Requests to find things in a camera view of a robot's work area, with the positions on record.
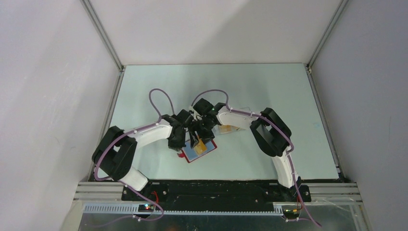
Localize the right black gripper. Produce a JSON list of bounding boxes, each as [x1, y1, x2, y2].
[[187, 118, 216, 149]]

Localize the orange credit card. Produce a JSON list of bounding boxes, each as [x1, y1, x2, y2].
[[219, 125, 233, 134], [193, 139, 207, 156]]

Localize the red leather card holder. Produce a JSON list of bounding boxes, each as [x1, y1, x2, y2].
[[177, 140, 217, 163]]

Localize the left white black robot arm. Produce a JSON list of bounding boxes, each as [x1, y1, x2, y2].
[[92, 109, 193, 201]]

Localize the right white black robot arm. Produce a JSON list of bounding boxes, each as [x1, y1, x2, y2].
[[189, 98, 299, 201]]

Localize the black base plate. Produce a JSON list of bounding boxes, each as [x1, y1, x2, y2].
[[139, 180, 311, 202]]

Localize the grey slotted cable duct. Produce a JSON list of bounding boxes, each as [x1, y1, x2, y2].
[[83, 203, 283, 216]]

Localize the aluminium front rail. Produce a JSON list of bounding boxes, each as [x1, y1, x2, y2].
[[306, 183, 362, 205]]

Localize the left aluminium frame post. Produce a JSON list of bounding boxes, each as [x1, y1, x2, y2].
[[79, 0, 125, 71]]

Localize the aluminium frame post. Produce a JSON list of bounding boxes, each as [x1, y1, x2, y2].
[[306, 0, 350, 70], [79, 0, 125, 71]]

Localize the right aluminium frame post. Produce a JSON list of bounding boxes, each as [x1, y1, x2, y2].
[[306, 0, 350, 70]]

